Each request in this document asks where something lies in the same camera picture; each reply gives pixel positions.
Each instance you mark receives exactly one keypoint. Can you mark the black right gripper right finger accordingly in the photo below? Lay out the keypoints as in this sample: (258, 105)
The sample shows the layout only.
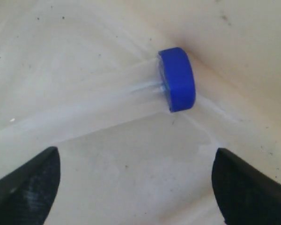
(244, 195)

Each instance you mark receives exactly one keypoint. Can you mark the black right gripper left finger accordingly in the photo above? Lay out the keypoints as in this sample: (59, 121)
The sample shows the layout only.
(28, 193)

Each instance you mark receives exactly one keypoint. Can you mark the blue cap bottle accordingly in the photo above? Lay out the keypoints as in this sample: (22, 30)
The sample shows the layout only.
(163, 83)

